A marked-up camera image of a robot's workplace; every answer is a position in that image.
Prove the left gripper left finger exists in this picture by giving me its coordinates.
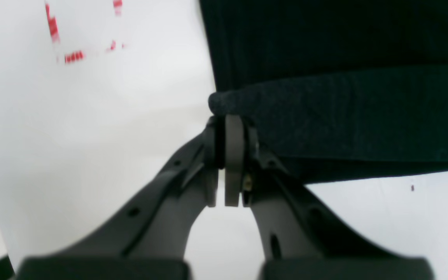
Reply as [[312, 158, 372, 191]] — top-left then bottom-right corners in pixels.
[[16, 116, 225, 280]]

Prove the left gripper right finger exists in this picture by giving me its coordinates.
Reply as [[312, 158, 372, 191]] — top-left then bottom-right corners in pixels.
[[224, 115, 434, 280]]

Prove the black t-shirt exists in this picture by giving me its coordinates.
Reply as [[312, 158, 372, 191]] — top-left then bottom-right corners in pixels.
[[200, 0, 448, 183]]

